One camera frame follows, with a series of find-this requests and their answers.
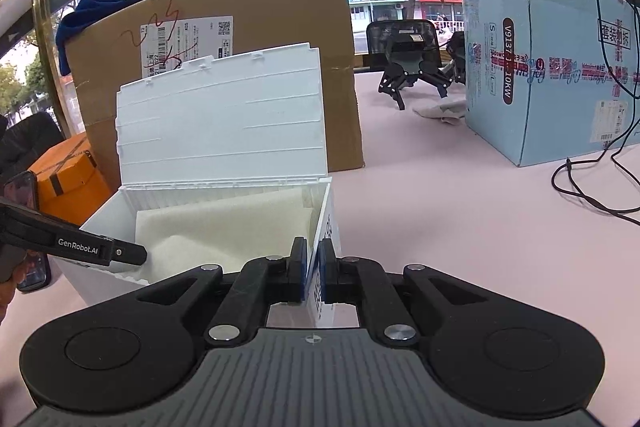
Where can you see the person hand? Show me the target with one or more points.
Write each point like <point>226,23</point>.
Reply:
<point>8,288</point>

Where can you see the black leather chair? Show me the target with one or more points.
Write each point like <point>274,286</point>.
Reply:
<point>25,142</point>

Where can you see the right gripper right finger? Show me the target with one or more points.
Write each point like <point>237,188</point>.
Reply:
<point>490,352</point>

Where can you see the blue cloth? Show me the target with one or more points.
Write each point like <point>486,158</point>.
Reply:
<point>87,13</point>

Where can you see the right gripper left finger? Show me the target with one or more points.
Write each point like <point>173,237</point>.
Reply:
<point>135,349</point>

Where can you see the light blue cardboard box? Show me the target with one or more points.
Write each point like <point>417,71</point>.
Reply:
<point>551,79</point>

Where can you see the black idle gripper device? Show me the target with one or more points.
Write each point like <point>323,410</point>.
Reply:
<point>407,51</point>

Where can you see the white plastic storage box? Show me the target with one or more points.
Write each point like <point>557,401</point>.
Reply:
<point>217,128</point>

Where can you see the crumpled white paper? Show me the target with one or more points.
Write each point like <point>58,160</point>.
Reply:
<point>448,112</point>

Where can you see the smartphone with lit screen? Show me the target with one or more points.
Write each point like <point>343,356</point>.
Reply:
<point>19,236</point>

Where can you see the large brown cardboard box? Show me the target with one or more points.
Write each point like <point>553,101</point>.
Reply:
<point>154,36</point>

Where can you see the cream cloth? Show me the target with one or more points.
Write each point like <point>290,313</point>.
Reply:
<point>227,232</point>

